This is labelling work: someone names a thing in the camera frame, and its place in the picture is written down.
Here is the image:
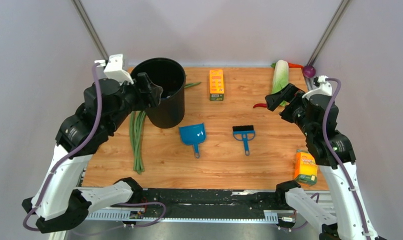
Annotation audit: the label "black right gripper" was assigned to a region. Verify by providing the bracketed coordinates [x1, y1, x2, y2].
[264, 82, 314, 138]

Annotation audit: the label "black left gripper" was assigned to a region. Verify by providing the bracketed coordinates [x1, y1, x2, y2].
[107, 72, 164, 133]

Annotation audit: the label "blue hand brush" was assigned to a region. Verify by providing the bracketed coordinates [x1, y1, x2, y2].
[232, 125, 256, 156]

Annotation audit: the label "blue plastic dustpan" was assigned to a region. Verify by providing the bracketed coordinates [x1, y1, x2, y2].
[178, 123, 207, 159]

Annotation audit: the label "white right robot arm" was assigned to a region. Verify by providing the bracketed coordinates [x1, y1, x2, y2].
[265, 83, 380, 240]

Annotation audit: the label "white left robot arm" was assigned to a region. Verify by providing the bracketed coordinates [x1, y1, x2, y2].
[22, 73, 163, 234]

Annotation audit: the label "black plastic bin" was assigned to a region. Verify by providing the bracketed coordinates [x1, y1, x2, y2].
[130, 57, 186, 129]

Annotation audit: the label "red chili pepper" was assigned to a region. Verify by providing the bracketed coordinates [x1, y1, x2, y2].
[252, 103, 268, 109]

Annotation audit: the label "napa cabbage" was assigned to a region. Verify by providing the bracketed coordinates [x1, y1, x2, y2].
[271, 59, 289, 94]

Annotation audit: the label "green long beans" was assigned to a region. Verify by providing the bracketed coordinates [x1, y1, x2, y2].
[128, 81, 202, 175]

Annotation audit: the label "orange carrot at back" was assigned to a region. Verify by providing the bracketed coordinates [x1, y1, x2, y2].
[287, 62, 304, 69]

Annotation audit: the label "purple onion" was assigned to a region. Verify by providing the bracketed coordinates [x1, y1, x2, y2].
[302, 65, 316, 78]

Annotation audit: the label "yellow orange carton box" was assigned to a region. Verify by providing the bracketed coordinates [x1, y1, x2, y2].
[209, 69, 225, 101]

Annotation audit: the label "orange juice box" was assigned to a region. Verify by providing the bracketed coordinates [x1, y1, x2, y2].
[293, 149, 318, 186]

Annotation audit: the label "aluminium frame rail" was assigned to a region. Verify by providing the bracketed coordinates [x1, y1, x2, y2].
[49, 190, 371, 240]

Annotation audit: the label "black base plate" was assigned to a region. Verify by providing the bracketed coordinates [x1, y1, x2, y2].
[140, 188, 295, 220]

